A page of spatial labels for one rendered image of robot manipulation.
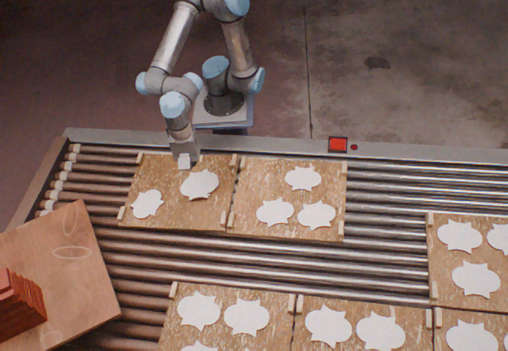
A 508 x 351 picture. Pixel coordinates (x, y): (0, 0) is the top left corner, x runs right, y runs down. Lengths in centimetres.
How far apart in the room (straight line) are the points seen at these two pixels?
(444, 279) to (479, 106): 206
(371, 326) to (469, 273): 37
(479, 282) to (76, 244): 133
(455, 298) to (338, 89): 220
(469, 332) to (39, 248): 141
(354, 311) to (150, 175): 94
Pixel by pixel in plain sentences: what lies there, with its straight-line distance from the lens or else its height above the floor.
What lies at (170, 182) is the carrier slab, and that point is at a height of 94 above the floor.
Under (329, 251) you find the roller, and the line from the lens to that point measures 179.
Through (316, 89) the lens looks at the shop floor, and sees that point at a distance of 365.
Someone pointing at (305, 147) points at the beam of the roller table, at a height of 91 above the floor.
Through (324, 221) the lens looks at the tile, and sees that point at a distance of 182.
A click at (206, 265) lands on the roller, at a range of 180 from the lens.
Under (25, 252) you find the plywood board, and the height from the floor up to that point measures 104.
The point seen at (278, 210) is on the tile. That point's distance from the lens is 185.
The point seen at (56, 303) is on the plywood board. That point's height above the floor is 104.
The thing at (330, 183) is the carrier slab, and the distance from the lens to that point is 193.
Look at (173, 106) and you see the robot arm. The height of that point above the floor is 142.
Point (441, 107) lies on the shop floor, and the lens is 360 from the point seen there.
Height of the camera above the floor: 248
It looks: 50 degrees down
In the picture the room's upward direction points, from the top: 9 degrees counter-clockwise
